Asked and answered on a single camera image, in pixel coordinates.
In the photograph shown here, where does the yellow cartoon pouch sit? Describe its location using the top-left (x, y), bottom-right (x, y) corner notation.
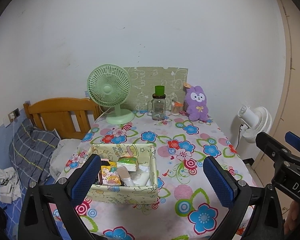
top-left (101, 161), bottom-right (122, 186)

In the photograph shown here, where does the clear plastic packet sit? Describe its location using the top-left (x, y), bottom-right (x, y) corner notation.
top-left (129, 165), bottom-right (149, 186)

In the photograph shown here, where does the yellow cartoon fabric storage box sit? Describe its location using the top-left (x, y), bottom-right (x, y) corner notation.
top-left (88, 144), bottom-right (159, 205)

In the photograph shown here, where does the green tissue pack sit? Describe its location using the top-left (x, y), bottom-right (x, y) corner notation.
top-left (116, 157), bottom-right (139, 172)

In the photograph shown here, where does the pink paper packet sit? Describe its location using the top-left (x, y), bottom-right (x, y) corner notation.
top-left (101, 159), bottom-right (110, 166)

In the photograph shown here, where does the blue bed sheet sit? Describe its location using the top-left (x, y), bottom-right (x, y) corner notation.
top-left (0, 184), bottom-right (73, 240)

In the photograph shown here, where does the crumpled white cloth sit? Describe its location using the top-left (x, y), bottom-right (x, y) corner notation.
top-left (0, 167), bottom-right (21, 204)

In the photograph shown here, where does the floral tablecloth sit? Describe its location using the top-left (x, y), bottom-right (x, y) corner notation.
top-left (60, 111), bottom-right (254, 239)

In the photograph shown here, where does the white floor fan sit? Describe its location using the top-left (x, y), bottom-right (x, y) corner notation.
top-left (237, 105), bottom-right (273, 144)

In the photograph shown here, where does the grey plaid pillow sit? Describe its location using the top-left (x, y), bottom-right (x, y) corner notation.
top-left (9, 119), bottom-right (61, 188)

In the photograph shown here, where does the white bed sheet bundle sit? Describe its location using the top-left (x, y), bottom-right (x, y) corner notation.
top-left (49, 139), bottom-right (81, 181)

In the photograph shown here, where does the purple rabbit plush toy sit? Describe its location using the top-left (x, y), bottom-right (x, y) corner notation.
top-left (184, 86), bottom-right (209, 122)

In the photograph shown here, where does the toothpick jar orange lid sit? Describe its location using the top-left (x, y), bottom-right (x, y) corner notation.
top-left (171, 100), bottom-right (183, 115)

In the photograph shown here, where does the wooden bed headboard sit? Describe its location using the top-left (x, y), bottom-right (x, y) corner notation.
top-left (24, 98), bottom-right (101, 139)

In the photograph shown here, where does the glass mason jar mug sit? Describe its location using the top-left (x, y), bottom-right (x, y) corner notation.
top-left (147, 94), bottom-right (166, 121)

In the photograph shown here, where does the green cup on jar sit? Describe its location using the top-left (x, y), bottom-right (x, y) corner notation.
top-left (155, 86), bottom-right (165, 96)

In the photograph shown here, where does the green cartoon board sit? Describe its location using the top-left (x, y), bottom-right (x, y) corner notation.
top-left (123, 66), bottom-right (189, 112)

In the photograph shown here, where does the green desk fan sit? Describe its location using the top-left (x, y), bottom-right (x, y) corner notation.
top-left (87, 64), bottom-right (134, 125)

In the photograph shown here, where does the wall power socket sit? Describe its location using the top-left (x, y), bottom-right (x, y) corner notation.
top-left (8, 108), bottom-right (20, 122)

